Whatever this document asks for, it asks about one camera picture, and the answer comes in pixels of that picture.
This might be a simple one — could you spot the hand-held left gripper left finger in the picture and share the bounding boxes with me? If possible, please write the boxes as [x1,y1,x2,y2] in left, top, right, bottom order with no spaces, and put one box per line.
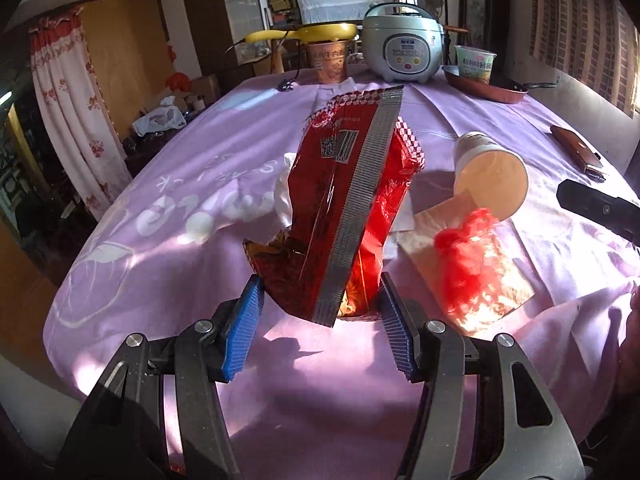
[57,274,266,480]

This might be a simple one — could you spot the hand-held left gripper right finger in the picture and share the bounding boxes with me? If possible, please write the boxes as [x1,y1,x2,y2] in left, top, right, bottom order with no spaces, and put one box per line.
[380,272,586,480]

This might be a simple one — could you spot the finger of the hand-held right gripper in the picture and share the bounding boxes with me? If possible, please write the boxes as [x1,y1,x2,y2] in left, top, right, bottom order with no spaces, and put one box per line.
[556,179,640,251]

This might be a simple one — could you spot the red snack bag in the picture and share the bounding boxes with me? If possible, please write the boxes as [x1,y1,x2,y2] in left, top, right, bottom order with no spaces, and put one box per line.
[243,85,426,328]

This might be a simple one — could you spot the brown leather case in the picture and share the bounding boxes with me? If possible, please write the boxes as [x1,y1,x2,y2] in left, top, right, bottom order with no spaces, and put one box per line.
[550,125,608,181]

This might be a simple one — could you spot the purple printed tablecloth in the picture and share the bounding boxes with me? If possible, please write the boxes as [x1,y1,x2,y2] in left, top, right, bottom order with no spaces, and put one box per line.
[42,62,640,466]

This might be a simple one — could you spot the red mesh pompom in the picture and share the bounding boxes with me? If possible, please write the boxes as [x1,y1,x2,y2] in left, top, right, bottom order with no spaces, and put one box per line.
[434,208,502,311]

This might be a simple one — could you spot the white paper cup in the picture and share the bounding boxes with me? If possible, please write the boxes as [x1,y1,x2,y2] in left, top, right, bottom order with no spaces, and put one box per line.
[452,131,530,221]

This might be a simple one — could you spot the copper frying pan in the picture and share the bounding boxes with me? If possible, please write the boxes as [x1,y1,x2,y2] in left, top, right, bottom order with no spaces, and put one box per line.
[442,65,558,105]

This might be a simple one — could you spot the red checkered paper tray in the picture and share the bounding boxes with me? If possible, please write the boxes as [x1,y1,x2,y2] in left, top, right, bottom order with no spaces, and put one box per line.
[395,115,427,173]

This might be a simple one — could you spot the brown checked window curtain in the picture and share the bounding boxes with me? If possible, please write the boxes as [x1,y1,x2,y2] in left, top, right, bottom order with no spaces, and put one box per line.
[527,0,640,117]

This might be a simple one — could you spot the green instant noodle cup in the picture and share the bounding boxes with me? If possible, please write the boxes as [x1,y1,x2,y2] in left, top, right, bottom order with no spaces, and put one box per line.
[454,45,497,86]

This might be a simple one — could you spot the dark wooden sideboard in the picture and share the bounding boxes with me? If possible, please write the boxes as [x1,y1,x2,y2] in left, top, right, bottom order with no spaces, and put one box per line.
[122,127,201,178]

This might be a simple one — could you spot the white plastic bag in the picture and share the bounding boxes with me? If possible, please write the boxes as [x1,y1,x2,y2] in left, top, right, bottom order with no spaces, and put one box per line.
[131,106,187,137]

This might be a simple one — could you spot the dark wooden framed panel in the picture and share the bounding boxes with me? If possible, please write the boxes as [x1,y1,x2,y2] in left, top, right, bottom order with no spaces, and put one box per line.
[459,0,513,81]

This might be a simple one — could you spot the cardboard box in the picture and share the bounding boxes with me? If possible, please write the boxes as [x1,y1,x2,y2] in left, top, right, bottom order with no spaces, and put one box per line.
[187,75,221,107]

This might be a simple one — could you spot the pale blue rice cooker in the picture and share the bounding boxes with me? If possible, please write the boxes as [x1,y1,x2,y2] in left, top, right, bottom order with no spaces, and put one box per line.
[361,2,446,84]

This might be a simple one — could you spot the copper instant noodle cup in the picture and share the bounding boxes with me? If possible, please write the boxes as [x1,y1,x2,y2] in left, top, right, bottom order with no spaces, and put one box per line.
[306,41,348,85]

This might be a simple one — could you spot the white red floral curtain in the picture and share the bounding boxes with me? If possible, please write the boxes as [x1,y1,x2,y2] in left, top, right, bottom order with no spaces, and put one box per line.
[27,7,133,221]

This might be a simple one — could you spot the wooden partition panel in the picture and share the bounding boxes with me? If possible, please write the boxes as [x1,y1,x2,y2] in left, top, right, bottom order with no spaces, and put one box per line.
[80,0,173,126]

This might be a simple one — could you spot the wooden glass-door cabinet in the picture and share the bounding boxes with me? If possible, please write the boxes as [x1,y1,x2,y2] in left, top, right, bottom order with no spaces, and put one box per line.
[178,0,271,78]

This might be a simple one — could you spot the shelf with boxes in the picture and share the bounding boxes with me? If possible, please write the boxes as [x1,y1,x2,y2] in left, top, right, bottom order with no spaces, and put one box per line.
[266,0,298,27]

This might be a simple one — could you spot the white dust sheet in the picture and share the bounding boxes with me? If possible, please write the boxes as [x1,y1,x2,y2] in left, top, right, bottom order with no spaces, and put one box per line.
[295,0,396,23]

